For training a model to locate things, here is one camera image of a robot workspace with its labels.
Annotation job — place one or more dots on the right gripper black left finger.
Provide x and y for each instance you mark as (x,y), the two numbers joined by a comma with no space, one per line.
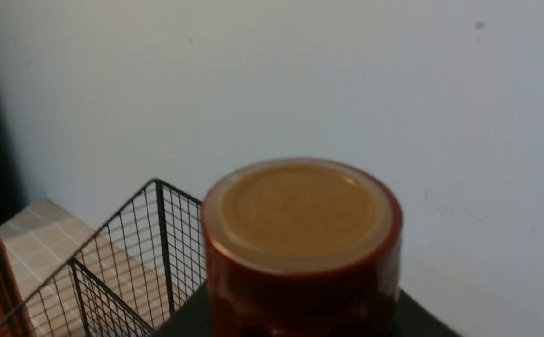
(193,319)

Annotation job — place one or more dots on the black wire mesh rack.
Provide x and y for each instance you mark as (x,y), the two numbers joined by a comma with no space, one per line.
(181,238)

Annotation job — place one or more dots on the dark soy sauce bottle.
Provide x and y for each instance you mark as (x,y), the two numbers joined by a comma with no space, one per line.
(302,247)

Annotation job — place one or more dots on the checkered peach tablecloth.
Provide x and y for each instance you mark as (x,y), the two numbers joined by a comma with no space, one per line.
(80,282)

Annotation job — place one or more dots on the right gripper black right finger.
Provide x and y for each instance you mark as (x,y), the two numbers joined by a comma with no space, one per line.
(412,320)

